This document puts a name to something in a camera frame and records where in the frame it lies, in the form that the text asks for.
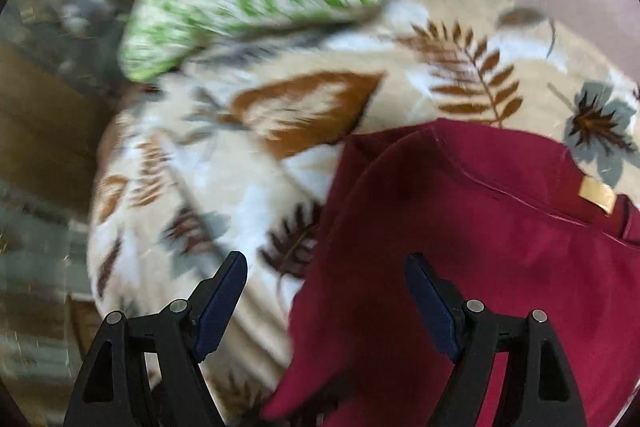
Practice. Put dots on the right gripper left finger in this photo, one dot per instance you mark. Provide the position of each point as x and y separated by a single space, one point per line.
112 387

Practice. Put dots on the wooden furniture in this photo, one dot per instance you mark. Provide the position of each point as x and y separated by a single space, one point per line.
60 84

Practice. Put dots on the cream leaf-print fleece blanket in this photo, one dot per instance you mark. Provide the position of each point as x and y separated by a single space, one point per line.
238 149

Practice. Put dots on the red garment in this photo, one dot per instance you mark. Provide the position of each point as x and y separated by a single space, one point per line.
496 212

